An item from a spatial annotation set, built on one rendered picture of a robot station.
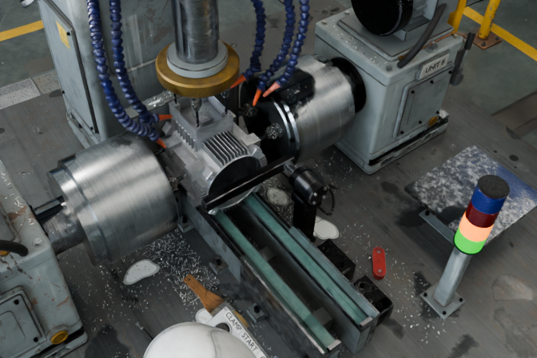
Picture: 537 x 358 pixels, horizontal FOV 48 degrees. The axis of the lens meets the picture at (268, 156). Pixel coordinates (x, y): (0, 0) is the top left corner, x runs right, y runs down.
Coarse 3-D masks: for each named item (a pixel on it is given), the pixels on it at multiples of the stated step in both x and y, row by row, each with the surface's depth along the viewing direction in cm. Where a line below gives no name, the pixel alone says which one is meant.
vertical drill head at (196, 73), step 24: (192, 0) 114; (216, 0) 118; (192, 24) 118; (216, 24) 122; (168, 48) 129; (192, 48) 122; (216, 48) 125; (168, 72) 126; (192, 72) 124; (216, 72) 126; (192, 96) 125
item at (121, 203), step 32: (64, 160) 126; (96, 160) 125; (128, 160) 125; (64, 192) 120; (96, 192) 120; (128, 192) 123; (160, 192) 126; (64, 224) 123; (96, 224) 121; (128, 224) 123; (160, 224) 129; (96, 256) 124
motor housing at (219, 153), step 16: (240, 128) 147; (208, 144) 137; (224, 144) 137; (240, 144) 139; (176, 160) 142; (192, 160) 139; (208, 160) 137; (224, 160) 134; (240, 160) 151; (256, 160) 144; (176, 176) 147; (224, 176) 152; (240, 176) 150; (192, 192) 140; (208, 192) 137; (224, 208) 145
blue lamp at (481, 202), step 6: (474, 192) 118; (480, 192) 116; (474, 198) 118; (480, 198) 116; (486, 198) 115; (492, 198) 115; (504, 198) 115; (474, 204) 119; (480, 204) 117; (486, 204) 116; (492, 204) 116; (498, 204) 116; (480, 210) 118; (486, 210) 117; (492, 210) 117; (498, 210) 117
